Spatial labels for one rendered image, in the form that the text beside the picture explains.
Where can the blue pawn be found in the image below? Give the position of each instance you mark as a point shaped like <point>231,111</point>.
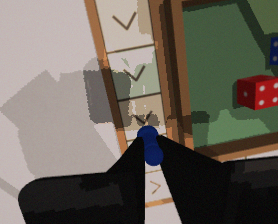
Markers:
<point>153,155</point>

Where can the red die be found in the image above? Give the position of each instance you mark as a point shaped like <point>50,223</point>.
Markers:
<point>257,92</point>

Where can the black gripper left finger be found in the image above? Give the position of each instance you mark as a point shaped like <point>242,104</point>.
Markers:
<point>115,195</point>

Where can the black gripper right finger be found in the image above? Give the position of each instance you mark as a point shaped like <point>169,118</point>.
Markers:
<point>206,191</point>

